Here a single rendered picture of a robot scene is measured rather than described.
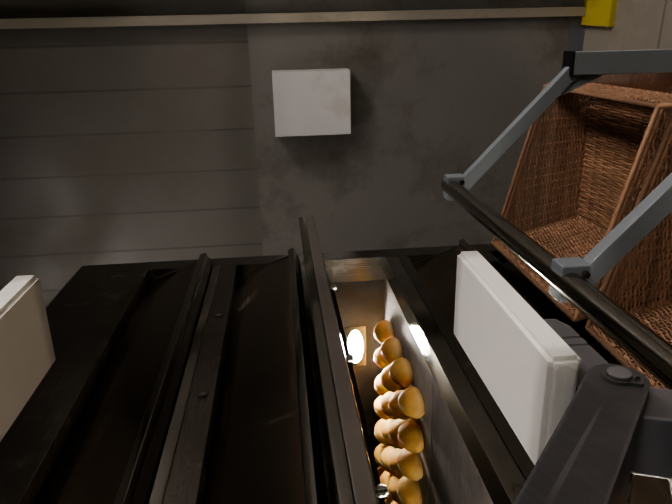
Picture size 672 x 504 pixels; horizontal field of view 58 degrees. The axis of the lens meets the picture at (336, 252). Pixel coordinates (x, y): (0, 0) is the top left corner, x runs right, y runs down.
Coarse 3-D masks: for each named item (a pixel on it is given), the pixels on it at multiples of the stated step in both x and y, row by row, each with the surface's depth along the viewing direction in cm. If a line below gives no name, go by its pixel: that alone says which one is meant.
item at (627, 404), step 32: (608, 384) 12; (640, 384) 12; (576, 416) 11; (608, 416) 11; (640, 416) 12; (544, 448) 11; (576, 448) 11; (608, 448) 11; (544, 480) 10; (576, 480) 10; (608, 480) 10
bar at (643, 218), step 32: (576, 64) 108; (608, 64) 109; (640, 64) 110; (544, 96) 111; (512, 128) 112; (480, 160) 114; (448, 192) 112; (512, 224) 87; (640, 224) 68; (544, 256) 74; (608, 256) 69; (576, 288) 65; (608, 320) 59; (640, 352) 53
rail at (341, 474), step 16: (304, 224) 170; (304, 240) 157; (304, 256) 146; (320, 320) 112; (320, 336) 106; (320, 352) 101; (320, 368) 96; (336, 400) 87; (336, 416) 83; (336, 432) 80; (336, 448) 77; (336, 464) 74; (336, 480) 71; (336, 496) 69; (352, 496) 68
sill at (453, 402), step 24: (408, 288) 162; (408, 312) 153; (432, 336) 135; (432, 360) 130; (456, 360) 125; (456, 384) 116; (456, 408) 113; (480, 408) 109; (480, 432) 102; (480, 456) 100; (504, 456) 96; (504, 480) 91
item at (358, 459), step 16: (320, 256) 143; (320, 272) 134; (320, 288) 126; (320, 304) 119; (336, 320) 111; (336, 336) 105; (336, 352) 99; (336, 368) 95; (336, 384) 90; (352, 400) 86; (352, 416) 82; (352, 432) 79; (352, 448) 76; (352, 464) 73; (368, 464) 73; (352, 480) 71; (368, 480) 70; (368, 496) 68
